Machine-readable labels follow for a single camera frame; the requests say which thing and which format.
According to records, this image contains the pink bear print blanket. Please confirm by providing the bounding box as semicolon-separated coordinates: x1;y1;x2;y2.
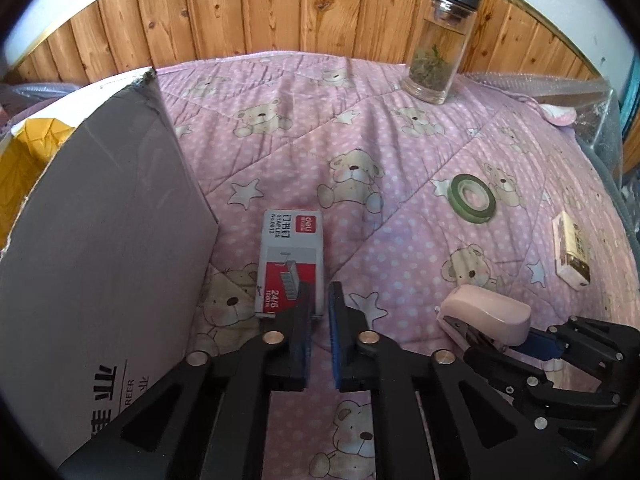
10;50;626;480

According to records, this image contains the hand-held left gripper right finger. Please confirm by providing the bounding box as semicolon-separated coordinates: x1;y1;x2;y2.
327;281;571;480

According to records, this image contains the green tape roll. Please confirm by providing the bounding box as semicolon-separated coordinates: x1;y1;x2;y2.
446;174;497;220

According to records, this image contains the clear bubble wrap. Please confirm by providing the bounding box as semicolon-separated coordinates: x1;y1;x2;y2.
465;71;623;186
0;81;83;116

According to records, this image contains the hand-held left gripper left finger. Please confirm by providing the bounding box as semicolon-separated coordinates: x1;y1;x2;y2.
57;281;315;480

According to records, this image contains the pink white stapler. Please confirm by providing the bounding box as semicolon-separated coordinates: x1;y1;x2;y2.
436;285;532;348

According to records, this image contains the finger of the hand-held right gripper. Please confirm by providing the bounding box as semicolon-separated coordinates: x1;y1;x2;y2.
515;316;640;406
462;346;562;431

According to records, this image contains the small white eraser box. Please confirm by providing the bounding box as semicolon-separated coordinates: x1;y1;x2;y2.
551;210;592;292

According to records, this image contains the large cardboard box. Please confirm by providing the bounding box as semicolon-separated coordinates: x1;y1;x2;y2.
0;66;221;468

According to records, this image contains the red grey staples box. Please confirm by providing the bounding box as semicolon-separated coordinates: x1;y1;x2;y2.
254;208;326;320

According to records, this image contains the pink cloth item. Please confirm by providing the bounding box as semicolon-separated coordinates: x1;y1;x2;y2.
539;103;577;127

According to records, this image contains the glass bottle with tea leaves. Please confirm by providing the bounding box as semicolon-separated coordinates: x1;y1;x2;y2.
402;0;483;106

